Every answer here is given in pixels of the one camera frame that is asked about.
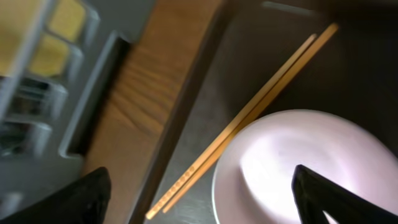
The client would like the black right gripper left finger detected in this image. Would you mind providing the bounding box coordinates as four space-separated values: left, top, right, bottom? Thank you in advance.
1 167 111 224

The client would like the yellow plastic plate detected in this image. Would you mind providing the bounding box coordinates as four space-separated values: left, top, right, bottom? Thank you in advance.
1 0 86 77

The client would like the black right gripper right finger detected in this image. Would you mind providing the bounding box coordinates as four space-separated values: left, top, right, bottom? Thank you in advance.
292 165 397 224

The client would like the white bowl with rice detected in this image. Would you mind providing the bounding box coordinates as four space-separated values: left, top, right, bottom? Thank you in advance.
212 110 397 223

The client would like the wooden chopstick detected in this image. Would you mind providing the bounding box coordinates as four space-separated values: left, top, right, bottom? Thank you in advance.
146 34 317 220
161 23 338 213

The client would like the grey plastic dish rack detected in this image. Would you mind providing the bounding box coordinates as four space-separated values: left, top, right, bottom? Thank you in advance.
1 0 154 218

